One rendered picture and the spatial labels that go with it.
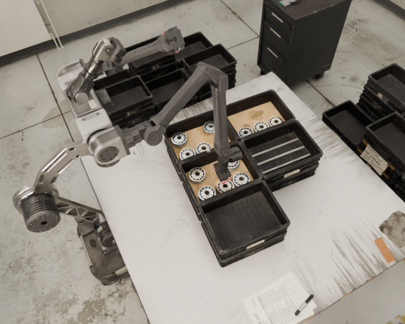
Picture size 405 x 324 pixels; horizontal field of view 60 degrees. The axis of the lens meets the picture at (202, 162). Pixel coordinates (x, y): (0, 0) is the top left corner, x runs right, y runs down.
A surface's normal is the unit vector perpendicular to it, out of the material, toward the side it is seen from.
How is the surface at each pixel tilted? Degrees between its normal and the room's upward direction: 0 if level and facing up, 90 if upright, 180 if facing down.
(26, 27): 90
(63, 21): 90
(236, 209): 0
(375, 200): 0
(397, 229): 1
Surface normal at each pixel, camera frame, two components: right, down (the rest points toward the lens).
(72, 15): 0.47, 0.71
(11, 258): -0.05, -0.57
